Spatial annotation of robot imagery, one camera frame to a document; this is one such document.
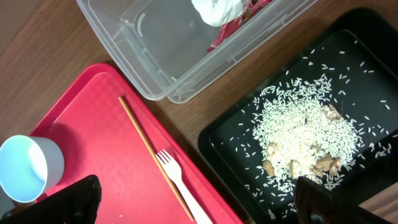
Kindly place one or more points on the black plastic tray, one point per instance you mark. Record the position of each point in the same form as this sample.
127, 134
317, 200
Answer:
353, 66

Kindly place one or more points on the clear plastic waste bin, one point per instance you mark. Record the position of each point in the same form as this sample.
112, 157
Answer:
161, 46

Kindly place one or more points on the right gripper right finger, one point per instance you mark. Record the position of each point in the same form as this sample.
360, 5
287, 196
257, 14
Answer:
316, 204

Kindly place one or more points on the red plastic serving tray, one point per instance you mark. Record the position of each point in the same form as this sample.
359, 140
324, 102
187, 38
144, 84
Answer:
96, 136

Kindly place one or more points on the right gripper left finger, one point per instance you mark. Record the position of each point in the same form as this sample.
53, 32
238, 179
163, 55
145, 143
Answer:
78, 203

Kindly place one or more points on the white plastic fork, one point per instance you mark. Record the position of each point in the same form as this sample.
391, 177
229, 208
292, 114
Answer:
174, 172

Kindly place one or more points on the small light blue bowl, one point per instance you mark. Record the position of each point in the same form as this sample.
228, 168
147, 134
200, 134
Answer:
30, 166

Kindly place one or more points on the rice and food scraps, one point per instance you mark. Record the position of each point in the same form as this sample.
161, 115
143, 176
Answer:
304, 137

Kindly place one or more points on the wooden chopstick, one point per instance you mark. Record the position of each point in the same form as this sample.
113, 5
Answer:
149, 147

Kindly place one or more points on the red snack wrapper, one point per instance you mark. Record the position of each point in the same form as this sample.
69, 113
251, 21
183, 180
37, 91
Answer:
250, 9

